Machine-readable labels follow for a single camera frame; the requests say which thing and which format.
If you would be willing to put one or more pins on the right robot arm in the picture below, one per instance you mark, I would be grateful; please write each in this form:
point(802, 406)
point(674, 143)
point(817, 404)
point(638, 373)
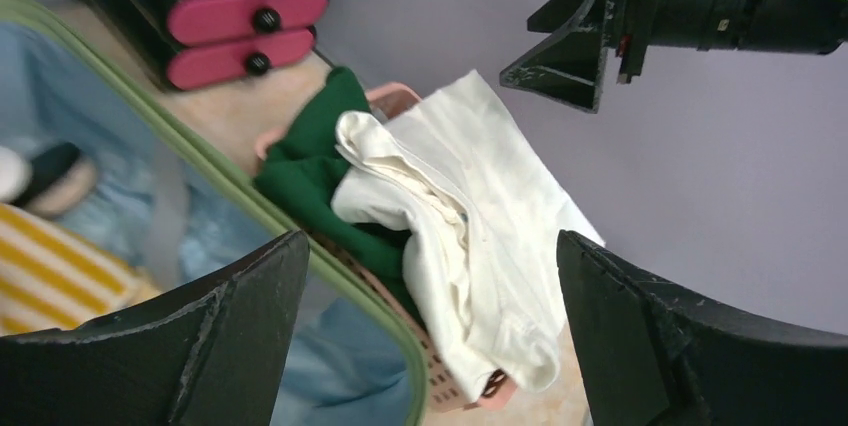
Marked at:
point(810, 27)

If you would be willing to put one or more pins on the yellow white striped garment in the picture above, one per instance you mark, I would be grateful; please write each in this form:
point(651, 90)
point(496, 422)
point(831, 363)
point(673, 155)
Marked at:
point(51, 278)

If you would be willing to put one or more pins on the dark green garment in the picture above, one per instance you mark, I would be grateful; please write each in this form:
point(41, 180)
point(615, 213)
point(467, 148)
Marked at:
point(302, 171)

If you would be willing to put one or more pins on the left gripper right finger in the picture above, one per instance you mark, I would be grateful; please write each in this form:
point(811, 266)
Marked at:
point(652, 352)

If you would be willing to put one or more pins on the white oval item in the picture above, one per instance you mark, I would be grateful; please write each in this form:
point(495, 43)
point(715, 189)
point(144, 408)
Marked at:
point(16, 175)

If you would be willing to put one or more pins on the round white black item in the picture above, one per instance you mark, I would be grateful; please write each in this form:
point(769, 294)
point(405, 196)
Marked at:
point(62, 176)

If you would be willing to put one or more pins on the black pink drawer cabinet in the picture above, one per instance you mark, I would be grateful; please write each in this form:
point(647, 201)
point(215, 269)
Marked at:
point(192, 44)

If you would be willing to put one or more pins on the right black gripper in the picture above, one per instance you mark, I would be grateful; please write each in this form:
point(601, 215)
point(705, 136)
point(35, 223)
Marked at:
point(568, 66)

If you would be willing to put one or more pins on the pink plastic basket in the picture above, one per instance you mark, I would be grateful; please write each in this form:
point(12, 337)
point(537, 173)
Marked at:
point(443, 392)

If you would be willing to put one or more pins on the green hard-shell suitcase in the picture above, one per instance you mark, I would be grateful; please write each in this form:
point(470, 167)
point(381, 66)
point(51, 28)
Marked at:
point(170, 205)

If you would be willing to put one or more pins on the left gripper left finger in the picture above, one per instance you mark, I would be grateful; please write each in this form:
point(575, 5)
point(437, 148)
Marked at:
point(210, 352)

